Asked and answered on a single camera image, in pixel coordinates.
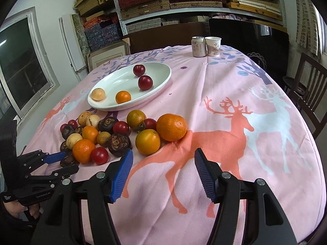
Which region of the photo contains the dark mangosteen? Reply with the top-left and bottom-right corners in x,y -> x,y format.
62,125 -> 74,140
108,133 -> 132,158
60,152 -> 79,168
97,116 -> 118,134
60,141 -> 70,152

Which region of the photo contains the pale yellow round fruit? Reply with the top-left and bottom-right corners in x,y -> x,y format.
91,88 -> 106,101

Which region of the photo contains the yellow-orange tomato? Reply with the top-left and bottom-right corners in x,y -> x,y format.
135,129 -> 161,155

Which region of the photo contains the small orange mandarin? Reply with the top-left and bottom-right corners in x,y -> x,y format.
115,91 -> 131,104

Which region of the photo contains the small dark red plum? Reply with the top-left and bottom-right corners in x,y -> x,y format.
133,64 -> 146,77

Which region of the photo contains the person's left hand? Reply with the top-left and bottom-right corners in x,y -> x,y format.
3,201 -> 40,219

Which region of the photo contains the orange mandarin front left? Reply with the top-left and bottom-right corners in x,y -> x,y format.
73,139 -> 95,164

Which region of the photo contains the pale yellow fruit centre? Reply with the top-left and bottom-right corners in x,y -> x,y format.
66,133 -> 83,150

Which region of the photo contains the small red tomato left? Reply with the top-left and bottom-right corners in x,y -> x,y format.
60,123 -> 67,132

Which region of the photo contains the small red tomato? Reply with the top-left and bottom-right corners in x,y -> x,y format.
60,123 -> 67,132
68,119 -> 78,129

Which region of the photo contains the red cherry tomato front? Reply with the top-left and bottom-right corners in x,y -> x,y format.
90,147 -> 109,165

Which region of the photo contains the small red tomato back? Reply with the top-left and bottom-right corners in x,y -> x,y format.
68,119 -> 78,129

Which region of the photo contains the small orange fruit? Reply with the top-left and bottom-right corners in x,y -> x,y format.
82,126 -> 99,144

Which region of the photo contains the olive yellow small fruit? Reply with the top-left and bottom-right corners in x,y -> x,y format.
96,132 -> 111,147

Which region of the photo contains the tan fruit back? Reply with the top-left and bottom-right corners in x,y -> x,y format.
78,111 -> 92,127

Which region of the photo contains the pale fruit back right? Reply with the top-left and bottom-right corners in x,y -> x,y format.
86,115 -> 100,129

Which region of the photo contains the dark mangosteen back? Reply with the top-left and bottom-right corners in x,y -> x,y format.
97,116 -> 118,134

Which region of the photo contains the red cherry tomato centre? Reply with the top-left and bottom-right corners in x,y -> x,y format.
113,121 -> 131,136

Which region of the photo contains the green-orange tomato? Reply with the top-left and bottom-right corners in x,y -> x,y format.
126,109 -> 146,130

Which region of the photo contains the red cherry tomato with stem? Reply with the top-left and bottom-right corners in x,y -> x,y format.
144,118 -> 157,130

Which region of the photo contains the white oval plate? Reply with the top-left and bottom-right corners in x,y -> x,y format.
87,62 -> 172,111

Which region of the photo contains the framed picture leaning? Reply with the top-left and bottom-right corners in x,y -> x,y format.
87,38 -> 130,72

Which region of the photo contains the large orange mandarin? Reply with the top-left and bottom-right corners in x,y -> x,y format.
156,113 -> 188,142

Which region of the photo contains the white board leaning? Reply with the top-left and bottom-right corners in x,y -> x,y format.
59,14 -> 86,75

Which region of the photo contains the pink deer tablecloth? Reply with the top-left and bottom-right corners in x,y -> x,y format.
26,46 -> 326,244

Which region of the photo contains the dark wooden chair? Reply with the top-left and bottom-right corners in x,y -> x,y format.
283,53 -> 326,139

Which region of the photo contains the dark cabinet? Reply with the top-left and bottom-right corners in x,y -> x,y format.
124,22 -> 209,54

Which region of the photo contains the white metal shelf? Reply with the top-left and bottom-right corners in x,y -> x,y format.
114,0 -> 286,36

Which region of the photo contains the pink drink can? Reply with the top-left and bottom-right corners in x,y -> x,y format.
191,36 -> 207,58

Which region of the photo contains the white paper cup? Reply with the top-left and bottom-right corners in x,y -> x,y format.
205,37 -> 221,57

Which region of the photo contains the checked curtain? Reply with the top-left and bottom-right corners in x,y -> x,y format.
295,0 -> 319,56

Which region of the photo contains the window with white frame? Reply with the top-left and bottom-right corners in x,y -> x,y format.
1,7 -> 59,123

